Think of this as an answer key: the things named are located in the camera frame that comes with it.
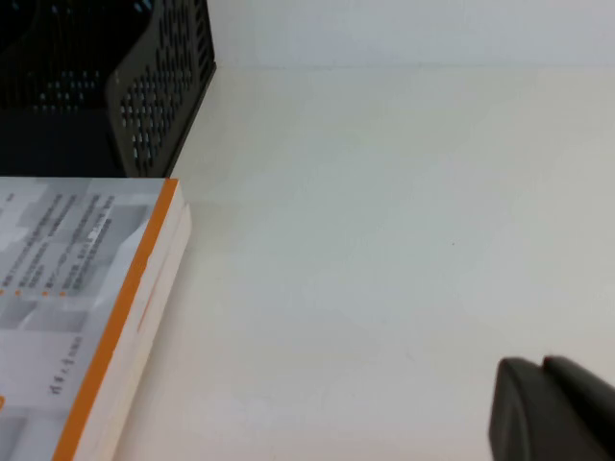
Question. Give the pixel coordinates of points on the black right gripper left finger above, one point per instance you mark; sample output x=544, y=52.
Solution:
x=533, y=422

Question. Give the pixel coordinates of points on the black plastic book stand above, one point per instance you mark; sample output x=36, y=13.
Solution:
x=158, y=96

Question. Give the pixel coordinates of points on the white orange ROS2 book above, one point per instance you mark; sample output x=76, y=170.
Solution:
x=72, y=264

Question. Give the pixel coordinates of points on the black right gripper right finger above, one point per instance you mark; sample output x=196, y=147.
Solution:
x=586, y=398

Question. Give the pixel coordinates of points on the white car suspension book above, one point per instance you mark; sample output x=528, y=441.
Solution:
x=176, y=240

